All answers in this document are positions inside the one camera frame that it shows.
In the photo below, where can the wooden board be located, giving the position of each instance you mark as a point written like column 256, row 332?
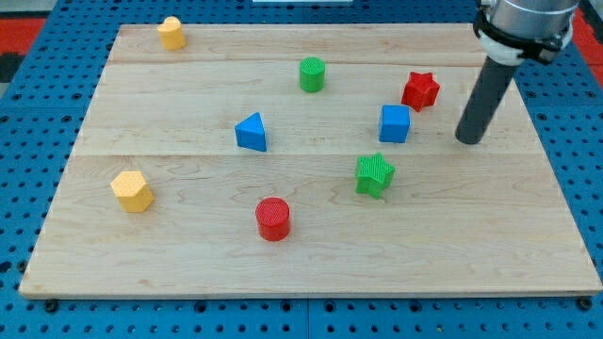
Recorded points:
column 480, row 221

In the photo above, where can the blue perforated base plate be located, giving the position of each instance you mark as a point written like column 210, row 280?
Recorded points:
column 41, row 112

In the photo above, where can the red cylinder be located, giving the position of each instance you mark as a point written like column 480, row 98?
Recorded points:
column 273, row 218

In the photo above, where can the red star block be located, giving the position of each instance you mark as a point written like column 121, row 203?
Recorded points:
column 420, row 91

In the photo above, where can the blue triangular prism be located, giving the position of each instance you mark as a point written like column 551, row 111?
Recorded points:
column 251, row 134

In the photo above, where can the yellow heart block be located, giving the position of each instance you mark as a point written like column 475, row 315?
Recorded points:
column 170, row 34

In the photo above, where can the blue cube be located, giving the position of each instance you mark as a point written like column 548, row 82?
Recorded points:
column 394, row 124

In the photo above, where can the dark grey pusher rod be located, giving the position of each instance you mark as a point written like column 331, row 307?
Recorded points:
column 484, row 100

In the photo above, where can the yellow hexagon block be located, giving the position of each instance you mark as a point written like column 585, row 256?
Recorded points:
column 132, row 191

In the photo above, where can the green star block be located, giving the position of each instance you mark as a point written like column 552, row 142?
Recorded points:
column 373, row 175

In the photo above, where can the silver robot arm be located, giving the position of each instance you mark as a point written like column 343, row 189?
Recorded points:
column 512, row 31

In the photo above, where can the green cylinder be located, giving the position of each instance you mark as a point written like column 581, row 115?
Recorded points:
column 312, row 74

